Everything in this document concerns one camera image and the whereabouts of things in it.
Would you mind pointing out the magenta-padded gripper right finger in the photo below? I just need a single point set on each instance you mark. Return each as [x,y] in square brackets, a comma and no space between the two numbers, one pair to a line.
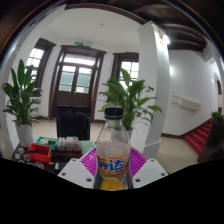
[150,173]

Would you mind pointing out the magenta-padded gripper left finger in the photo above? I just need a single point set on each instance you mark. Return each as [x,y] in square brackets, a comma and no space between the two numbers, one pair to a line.
[76,173]

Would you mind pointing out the clear orange-label drink bottle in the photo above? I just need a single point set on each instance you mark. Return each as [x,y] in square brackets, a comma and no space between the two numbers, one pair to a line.
[112,160]

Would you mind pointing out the black flat device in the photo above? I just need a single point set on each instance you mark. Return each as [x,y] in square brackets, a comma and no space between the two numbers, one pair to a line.
[60,166]

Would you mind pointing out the brown box of white items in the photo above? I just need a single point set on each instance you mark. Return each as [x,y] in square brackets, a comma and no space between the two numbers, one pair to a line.
[69,146]

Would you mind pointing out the green cloth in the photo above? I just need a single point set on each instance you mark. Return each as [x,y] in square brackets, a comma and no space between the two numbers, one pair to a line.
[88,146]

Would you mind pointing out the red plastic basket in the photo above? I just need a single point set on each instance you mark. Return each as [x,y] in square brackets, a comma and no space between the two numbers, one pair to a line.
[40,154]

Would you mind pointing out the green box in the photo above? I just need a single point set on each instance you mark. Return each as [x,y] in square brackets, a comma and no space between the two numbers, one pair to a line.
[46,141]

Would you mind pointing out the black chair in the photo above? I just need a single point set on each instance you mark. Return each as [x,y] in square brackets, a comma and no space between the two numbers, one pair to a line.
[73,123]

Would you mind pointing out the red carpeted staircase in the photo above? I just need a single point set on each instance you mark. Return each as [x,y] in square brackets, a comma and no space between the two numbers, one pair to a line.
[198,138]

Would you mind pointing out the dark wooden double door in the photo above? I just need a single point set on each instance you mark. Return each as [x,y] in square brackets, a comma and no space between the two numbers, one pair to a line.
[78,96]

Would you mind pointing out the potted plant in white pot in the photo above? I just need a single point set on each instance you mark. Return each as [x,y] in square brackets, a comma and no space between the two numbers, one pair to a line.
[131,96]
[21,100]

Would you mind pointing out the small green plant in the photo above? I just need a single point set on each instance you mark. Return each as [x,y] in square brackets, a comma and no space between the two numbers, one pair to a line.
[218,116]

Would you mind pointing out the dark wooden framed window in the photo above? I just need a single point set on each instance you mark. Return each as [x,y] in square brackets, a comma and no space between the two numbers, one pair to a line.
[116,63]
[45,46]

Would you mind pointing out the green exit sign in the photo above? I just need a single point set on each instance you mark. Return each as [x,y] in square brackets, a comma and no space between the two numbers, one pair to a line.
[79,43]

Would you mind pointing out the white wall unit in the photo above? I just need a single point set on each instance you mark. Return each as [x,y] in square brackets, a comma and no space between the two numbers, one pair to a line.
[186,103]

